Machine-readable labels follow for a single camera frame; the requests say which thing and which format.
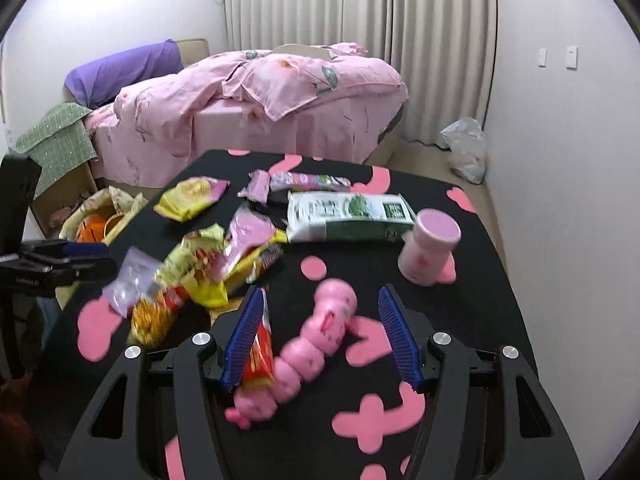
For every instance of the black tablecloth with pink shapes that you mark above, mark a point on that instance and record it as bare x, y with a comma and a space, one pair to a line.
350, 255

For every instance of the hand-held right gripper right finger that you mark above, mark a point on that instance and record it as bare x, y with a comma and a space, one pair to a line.
400, 345

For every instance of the pink cup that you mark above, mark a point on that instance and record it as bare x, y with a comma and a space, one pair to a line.
425, 255

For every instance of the orange yellow patterned packet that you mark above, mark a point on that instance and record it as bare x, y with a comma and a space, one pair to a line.
150, 320

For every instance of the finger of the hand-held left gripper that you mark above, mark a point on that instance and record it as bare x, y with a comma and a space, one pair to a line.
90, 267
80, 248

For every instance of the waste bin with yellow-green liner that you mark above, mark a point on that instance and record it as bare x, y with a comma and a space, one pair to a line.
120, 200

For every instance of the pink cartoon snack packet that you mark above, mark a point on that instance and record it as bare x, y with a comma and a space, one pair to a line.
245, 235

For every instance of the long pink wrapper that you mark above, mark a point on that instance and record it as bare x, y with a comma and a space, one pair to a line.
305, 181

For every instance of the purple pillow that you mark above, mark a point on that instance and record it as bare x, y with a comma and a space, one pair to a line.
115, 72

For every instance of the green checked cloth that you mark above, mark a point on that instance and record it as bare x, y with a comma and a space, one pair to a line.
55, 135

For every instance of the green and white packet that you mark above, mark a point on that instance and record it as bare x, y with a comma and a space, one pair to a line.
350, 215

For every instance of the pink floral duvet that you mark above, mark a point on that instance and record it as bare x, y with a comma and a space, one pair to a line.
200, 90

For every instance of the white wall switch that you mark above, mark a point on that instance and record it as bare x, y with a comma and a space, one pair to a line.
541, 57
572, 57

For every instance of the purple clear packet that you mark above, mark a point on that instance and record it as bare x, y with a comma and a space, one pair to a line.
130, 275

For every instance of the bed with pink sheet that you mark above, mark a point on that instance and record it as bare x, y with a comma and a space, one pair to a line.
300, 135

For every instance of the white pleated curtain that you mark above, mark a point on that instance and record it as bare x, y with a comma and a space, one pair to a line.
425, 35

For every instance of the orange wrapper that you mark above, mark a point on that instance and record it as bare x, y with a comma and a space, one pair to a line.
95, 232

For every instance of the yellow and pink snack packet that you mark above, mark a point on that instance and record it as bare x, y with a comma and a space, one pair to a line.
187, 200

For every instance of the person's blue jeans leg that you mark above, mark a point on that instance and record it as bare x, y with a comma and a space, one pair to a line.
47, 317

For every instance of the yellow snack packet red logo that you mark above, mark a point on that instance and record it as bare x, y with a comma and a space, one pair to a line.
200, 280

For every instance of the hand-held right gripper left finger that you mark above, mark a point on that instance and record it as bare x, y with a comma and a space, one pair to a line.
245, 340

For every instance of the yellow dark-print wrapper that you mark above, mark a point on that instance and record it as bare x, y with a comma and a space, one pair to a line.
260, 260

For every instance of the red yellow striped packet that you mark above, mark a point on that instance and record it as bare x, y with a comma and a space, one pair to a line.
260, 360

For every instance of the white plastic bag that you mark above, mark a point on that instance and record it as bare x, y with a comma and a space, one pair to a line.
467, 150

